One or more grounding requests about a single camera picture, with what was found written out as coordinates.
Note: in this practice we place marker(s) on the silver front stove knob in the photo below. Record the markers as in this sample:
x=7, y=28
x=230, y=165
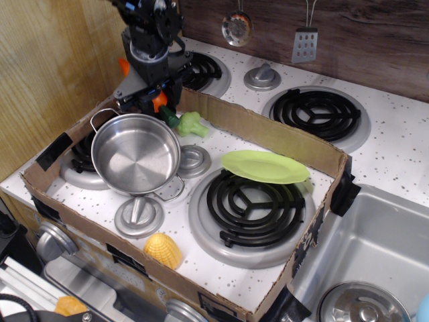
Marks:
x=139, y=217

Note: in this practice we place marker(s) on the silver back stove knob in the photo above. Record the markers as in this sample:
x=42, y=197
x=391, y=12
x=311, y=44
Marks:
x=263, y=78

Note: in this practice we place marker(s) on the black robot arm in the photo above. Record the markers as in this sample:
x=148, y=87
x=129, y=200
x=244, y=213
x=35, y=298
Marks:
x=151, y=25

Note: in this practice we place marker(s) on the back right black burner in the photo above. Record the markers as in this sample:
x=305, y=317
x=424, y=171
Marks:
x=329, y=114

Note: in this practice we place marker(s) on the hanging silver slotted spoon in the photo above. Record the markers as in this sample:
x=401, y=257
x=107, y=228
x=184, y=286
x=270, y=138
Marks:
x=237, y=26

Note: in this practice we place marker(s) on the front right black burner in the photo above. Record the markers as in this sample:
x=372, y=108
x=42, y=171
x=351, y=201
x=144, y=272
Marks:
x=248, y=224

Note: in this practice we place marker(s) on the green toy broccoli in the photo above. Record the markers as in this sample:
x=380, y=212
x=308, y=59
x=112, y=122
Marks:
x=190, y=124

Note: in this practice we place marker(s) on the black burner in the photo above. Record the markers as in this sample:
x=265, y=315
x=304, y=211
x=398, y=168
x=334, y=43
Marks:
x=248, y=224
x=329, y=114
x=77, y=168
x=209, y=75

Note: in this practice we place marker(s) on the hanging silver spatula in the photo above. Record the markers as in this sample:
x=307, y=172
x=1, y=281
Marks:
x=306, y=39

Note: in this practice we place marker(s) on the silver stove knob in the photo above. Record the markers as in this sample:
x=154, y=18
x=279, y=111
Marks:
x=194, y=161
x=139, y=217
x=263, y=78

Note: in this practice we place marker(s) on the silver pot lid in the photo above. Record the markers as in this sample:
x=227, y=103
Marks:
x=360, y=301

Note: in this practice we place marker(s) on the silver oven knob right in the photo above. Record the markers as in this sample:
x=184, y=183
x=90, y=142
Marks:
x=178, y=311

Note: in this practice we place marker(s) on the light blue object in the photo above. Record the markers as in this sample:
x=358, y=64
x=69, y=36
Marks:
x=422, y=314

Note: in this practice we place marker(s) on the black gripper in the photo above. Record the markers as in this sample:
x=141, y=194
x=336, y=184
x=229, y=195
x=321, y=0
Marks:
x=165, y=69

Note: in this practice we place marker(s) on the yellow-green plastic plate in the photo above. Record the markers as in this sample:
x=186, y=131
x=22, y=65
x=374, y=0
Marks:
x=266, y=167

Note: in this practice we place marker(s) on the front left black burner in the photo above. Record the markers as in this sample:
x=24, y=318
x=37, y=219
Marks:
x=77, y=168

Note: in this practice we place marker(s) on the yellow toy corn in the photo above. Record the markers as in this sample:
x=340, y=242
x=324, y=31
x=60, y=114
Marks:
x=163, y=248

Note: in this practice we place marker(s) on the orange toy carrot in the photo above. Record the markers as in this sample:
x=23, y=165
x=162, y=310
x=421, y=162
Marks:
x=133, y=84

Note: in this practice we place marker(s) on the silver metal pot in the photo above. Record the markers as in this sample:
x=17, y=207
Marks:
x=135, y=154

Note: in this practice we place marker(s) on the silver oven knob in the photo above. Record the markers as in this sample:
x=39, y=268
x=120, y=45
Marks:
x=53, y=243
x=178, y=311

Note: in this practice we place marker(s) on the silver oven knob left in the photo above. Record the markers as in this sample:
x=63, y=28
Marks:
x=53, y=243

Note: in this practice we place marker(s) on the cardboard fence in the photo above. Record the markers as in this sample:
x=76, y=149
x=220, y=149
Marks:
x=300, y=146

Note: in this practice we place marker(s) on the silver middle stove knob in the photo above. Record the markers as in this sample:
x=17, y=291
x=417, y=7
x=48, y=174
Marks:
x=194, y=161

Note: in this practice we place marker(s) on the orange toy food piece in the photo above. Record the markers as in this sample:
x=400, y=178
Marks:
x=68, y=306

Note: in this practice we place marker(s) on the back left black burner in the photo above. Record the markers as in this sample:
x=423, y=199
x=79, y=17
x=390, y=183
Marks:
x=209, y=75

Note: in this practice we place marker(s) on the silver sink basin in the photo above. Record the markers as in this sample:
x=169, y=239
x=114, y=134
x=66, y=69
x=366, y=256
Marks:
x=381, y=240

